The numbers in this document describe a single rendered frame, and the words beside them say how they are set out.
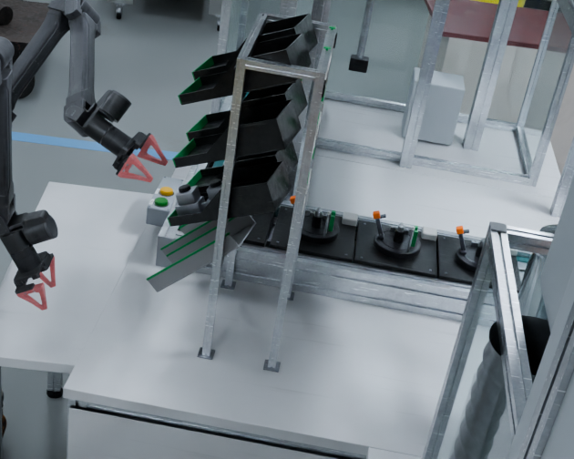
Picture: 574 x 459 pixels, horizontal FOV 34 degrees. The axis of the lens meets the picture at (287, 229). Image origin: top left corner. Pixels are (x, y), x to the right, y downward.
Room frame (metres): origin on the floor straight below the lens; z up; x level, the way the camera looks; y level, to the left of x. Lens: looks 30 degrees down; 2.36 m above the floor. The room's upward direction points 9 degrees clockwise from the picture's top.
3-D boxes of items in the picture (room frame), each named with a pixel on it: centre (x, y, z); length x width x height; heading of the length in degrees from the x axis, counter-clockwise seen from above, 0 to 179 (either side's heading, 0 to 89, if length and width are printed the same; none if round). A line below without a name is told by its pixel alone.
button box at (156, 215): (2.51, 0.38, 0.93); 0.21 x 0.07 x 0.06; 178
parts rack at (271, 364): (2.05, 0.06, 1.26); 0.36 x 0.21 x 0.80; 178
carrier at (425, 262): (2.40, -0.33, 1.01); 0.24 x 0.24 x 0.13; 88
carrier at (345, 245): (2.41, -0.08, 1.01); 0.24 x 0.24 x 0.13; 88
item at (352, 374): (2.40, -0.27, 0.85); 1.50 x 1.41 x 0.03; 178
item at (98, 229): (2.22, 0.40, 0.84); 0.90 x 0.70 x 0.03; 5
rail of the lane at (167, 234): (2.70, 0.31, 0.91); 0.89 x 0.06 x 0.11; 178
